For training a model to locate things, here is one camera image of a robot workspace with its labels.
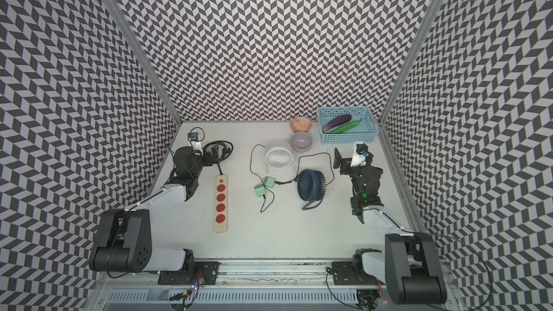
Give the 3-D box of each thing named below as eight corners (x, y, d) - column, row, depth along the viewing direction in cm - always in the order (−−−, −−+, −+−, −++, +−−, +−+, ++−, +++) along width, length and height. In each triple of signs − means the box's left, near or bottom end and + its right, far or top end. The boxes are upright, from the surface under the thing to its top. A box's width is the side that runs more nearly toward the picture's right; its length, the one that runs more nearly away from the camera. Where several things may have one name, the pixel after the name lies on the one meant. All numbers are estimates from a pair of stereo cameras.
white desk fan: (265, 172, 99) (263, 158, 90) (267, 153, 106) (265, 138, 97) (293, 172, 99) (294, 158, 90) (293, 153, 106) (293, 138, 97)
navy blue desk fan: (297, 210, 87) (298, 198, 78) (296, 179, 96) (297, 166, 87) (324, 210, 87) (328, 198, 78) (321, 179, 96) (324, 166, 87)
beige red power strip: (214, 235, 82) (213, 233, 80) (216, 177, 98) (214, 175, 96) (228, 232, 83) (227, 230, 81) (227, 175, 99) (226, 173, 97)
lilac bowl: (287, 150, 108) (287, 143, 104) (296, 134, 115) (297, 127, 111) (307, 157, 105) (307, 151, 101) (315, 140, 112) (316, 133, 108)
